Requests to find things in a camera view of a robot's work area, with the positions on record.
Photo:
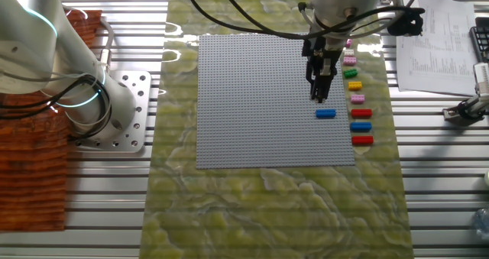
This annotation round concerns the blue Lego brick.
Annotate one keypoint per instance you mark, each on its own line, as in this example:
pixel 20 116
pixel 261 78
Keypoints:
pixel 326 113
pixel 360 126

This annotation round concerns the white Lego brick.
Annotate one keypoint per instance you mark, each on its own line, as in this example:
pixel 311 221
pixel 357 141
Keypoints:
pixel 348 52

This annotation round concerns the red Lego brick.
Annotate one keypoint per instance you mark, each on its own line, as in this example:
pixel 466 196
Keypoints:
pixel 361 113
pixel 362 140

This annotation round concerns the metal robot mounting plate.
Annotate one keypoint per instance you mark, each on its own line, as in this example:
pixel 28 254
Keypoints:
pixel 135 87

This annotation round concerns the tiny pink Lego brick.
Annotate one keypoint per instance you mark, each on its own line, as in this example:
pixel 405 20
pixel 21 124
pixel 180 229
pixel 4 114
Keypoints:
pixel 348 43

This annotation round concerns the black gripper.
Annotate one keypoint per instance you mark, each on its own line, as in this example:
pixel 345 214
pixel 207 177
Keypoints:
pixel 322 47

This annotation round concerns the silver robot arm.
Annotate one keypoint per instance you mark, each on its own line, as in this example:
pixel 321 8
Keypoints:
pixel 38 52

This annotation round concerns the silver ribbed camera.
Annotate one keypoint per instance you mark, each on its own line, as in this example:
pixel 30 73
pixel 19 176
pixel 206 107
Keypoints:
pixel 482 79

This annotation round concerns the green marble pattern mat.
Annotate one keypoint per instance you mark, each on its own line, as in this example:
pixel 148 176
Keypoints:
pixel 267 205

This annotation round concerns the yellow Lego brick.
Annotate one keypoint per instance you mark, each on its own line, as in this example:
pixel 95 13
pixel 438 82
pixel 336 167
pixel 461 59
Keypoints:
pixel 355 85

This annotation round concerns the printed paper sheet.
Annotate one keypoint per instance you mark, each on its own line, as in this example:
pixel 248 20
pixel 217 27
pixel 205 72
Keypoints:
pixel 431 52

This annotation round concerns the green Lego brick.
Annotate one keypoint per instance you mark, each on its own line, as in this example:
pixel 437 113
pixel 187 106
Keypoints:
pixel 350 73

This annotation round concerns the plastic water bottle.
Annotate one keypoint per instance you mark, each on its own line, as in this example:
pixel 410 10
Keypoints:
pixel 483 222

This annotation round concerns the camera stand clamp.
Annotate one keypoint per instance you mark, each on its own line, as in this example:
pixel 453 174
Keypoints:
pixel 466 110

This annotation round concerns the black keyboard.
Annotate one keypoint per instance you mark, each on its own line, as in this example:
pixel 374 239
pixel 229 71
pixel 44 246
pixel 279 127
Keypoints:
pixel 482 37

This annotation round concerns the gray Lego baseplate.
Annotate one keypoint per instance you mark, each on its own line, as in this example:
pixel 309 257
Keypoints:
pixel 252 106

